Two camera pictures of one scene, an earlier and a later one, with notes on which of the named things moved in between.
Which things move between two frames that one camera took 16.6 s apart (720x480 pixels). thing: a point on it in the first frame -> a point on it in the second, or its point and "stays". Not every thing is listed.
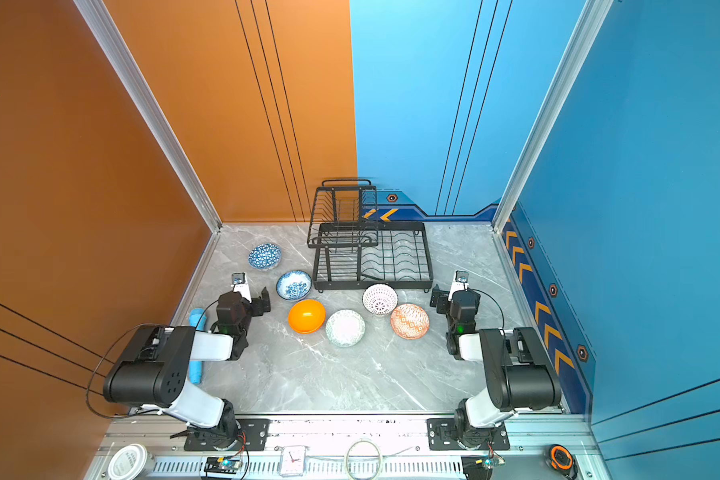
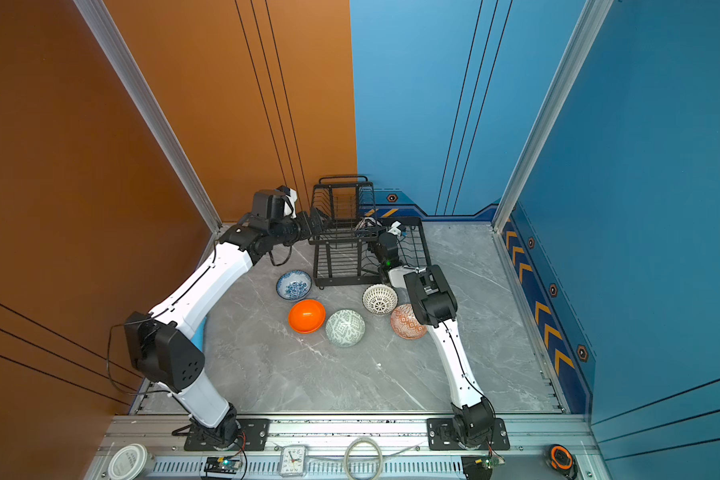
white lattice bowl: [380, 299] stays
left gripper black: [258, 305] -> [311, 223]
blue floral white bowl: [294, 284] stays
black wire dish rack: [352, 250] stays
